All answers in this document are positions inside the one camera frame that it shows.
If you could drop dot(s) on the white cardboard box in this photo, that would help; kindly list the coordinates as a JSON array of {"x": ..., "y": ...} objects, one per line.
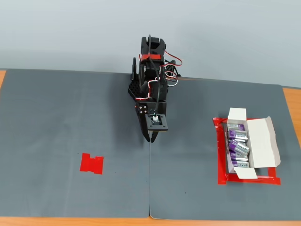
[{"x": 263, "y": 143}]

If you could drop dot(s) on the grey table mat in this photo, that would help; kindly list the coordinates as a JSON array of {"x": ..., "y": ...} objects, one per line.
[
  {"x": 58, "y": 129},
  {"x": 192, "y": 164}
]

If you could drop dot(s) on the small red tape patch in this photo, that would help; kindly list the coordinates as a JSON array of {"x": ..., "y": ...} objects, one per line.
[{"x": 91, "y": 163}]

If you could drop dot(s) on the black square wrist camera module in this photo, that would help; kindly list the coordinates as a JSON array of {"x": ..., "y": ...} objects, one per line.
[{"x": 157, "y": 126}]

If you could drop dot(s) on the purple silver 9V battery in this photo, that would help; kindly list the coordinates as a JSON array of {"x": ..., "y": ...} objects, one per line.
[
  {"x": 237, "y": 157},
  {"x": 239, "y": 147},
  {"x": 238, "y": 134},
  {"x": 236, "y": 127},
  {"x": 240, "y": 165}
]

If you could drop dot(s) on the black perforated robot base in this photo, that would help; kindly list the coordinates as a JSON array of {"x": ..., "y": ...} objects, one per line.
[{"x": 133, "y": 90}]

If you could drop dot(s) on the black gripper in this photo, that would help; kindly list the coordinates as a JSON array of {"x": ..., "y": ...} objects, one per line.
[{"x": 142, "y": 110}]

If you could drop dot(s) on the red tape frame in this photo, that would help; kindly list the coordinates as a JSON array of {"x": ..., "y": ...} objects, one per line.
[{"x": 221, "y": 153}]

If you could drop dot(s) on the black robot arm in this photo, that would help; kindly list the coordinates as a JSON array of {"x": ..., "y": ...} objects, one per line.
[{"x": 152, "y": 47}]

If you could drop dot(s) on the red tape band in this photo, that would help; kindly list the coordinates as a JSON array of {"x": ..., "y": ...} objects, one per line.
[{"x": 154, "y": 56}]

